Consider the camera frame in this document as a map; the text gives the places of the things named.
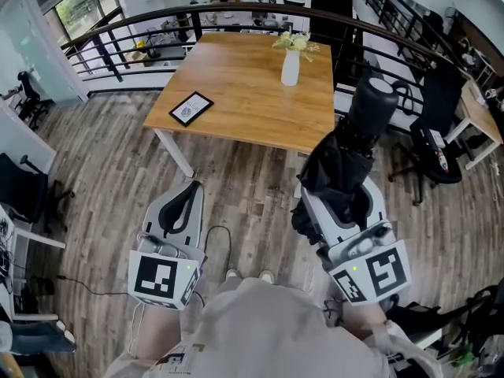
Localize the white-legged wooden desk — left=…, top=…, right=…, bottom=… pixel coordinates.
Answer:
left=444, top=79, right=504, bottom=172

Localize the white cable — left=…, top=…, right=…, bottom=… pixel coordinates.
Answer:
left=127, top=302, right=147, bottom=354

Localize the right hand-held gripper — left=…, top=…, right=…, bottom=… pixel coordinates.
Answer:
left=300, top=176, right=413, bottom=305

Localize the black metal railing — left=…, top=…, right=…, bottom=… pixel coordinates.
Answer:
left=354, top=0, right=465, bottom=70

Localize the dark wood-topped railing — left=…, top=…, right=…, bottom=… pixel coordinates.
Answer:
left=61, top=2, right=473, bottom=94

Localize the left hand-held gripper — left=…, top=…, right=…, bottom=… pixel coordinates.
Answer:
left=128, top=180, right=206, bottom=311

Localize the black umbrella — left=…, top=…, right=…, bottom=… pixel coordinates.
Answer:
left=291, top=75, right=414, bottom=247

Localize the person's white shirt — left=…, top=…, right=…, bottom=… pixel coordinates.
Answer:
left=102, top=277, right=446, bottom=378

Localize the person's left forearm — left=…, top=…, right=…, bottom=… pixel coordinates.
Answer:
left=133, top=303, right=186, bottom=364

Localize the yellow white flower bouquet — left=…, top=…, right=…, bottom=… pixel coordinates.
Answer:
left=271, top=31, right=321, bottom=63

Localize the wooden table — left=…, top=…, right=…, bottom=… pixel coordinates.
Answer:
left=143, top=31, right=336, bottom=179

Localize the black picture frame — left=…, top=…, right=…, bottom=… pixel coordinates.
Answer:
left=168, top=91, right=215, bottom=128

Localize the large window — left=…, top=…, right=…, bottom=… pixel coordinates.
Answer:
left=43, top=0, right=124, bottom=50

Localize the white box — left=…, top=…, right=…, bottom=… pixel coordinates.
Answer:
left=423, top=128, right=447, bottom=150

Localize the black floor cable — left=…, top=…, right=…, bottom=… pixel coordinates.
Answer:
left=58, top=224, right=233, bottom=297

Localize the white desk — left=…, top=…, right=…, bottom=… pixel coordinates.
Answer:
left=0, top=202, right=67, bottom=323

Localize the white vase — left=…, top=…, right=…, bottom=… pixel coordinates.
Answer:
left=280, top=49, right=302, bottom=87

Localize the black office chair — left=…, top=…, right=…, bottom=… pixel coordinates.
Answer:
left=17, top=71, right=53, bottom=130
left=0, top=151, right=76, bottom=235
left=388, top=67, right=466, bottom=207

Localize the person's right forearm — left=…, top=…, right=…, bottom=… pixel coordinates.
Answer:
left=341, top=299, right=391, bottom=340

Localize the red white bottle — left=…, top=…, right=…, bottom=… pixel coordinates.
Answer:
left=435, top=147, right=450, bottom=173

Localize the black mesh chair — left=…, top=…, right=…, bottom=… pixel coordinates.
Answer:
left=387, top=277, right=504, bottom=356

